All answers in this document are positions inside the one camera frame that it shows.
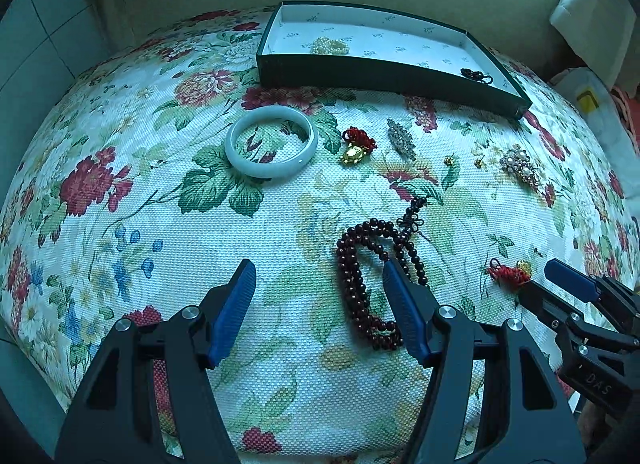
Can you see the dark green cardboard box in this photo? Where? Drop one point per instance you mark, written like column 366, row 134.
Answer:
column 400, row 44

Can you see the pearl cluster brooch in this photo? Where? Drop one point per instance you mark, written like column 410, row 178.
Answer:
column 520, row 164

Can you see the white plastic bag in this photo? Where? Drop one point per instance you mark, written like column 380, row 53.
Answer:
column 585, row 99

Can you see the silver rhinestone brooch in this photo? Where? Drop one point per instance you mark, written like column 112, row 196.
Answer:
column 401, row 140

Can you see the pale jade bangle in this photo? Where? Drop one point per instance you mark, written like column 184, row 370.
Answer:
column 272, row 169

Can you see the white folded cloth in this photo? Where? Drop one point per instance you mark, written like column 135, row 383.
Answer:
column 590, row 4

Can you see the pink wicker basket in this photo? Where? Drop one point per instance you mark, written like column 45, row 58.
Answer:
column 629, row 119

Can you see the small gold stud earring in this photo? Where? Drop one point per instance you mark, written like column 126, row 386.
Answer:
column 480, row 162
column 449, row 160

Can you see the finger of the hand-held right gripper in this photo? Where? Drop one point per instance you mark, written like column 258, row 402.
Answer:
column 570, row 278
column 542, row 301

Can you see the floral bedspread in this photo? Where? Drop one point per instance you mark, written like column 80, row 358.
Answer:
column 150, row 224

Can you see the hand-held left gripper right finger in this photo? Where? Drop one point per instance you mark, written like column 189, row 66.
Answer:
column 405, row 314

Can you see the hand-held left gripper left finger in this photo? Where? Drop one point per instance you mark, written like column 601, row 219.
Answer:
column 232, row 309

